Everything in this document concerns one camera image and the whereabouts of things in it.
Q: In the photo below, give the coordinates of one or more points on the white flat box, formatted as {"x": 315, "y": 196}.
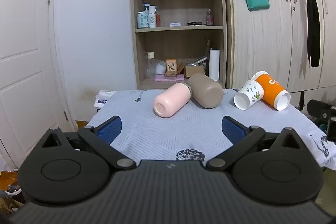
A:
{"x": 174, "y": 24}

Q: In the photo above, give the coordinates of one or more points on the pink cup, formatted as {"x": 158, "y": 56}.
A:
{"x": 170, "y": 100}

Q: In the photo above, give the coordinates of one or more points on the black flat item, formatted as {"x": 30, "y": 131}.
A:
{"x": 197, "y": 23}

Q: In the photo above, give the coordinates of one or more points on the black ribbon bow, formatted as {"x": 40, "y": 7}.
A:
{"x": 313, "y": 29}

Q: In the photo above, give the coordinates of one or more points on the cardboard box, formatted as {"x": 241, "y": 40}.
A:
{"x": 193, "y": 71}

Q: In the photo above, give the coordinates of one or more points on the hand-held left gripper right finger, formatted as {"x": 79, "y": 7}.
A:
{"x": 232, "y": 129}

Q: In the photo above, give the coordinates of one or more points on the grey patterned table cloth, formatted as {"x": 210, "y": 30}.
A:
{"x": 170, "y": 132}

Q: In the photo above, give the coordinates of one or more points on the pink bottle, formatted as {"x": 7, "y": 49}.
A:
{"x": 209, "y": 18}

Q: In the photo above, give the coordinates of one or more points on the white paper roll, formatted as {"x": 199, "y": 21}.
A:
{"x": 214, "y": 65}

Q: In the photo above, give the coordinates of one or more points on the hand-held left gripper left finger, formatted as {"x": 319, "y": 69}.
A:
{"x": 110, "y": 128}

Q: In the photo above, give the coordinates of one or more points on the clear bottle beige cap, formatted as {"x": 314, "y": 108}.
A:
{"x": 150, "y": 66}

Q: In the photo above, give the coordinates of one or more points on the white door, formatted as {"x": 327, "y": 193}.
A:
{"x": 23, "y": 56}

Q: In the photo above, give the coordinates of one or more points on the small orange bottle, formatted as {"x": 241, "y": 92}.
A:
{"x": 158, "y": 21}

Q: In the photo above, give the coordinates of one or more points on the white cactus print cup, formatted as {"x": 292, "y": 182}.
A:
{"x": 249, "y": 94}

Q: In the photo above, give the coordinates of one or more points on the pink flat box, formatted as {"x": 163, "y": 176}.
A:
{"x": 168, "y": 78}

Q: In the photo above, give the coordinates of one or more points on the orange cup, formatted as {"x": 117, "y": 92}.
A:
{"x": 270, "y": 90}

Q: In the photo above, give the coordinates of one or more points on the white tissue pack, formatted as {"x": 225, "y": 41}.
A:
{"x": 105, "y": 96}

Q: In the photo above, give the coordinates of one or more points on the wooden wardrobe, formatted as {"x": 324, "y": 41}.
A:
{"x": 275, "y": 43}

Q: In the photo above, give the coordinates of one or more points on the small floral wooden box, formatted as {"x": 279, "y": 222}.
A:
{"x": 171, "y": 67}

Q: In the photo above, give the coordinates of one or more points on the taupe cup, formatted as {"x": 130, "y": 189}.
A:
{"x": 207, "y": 92}

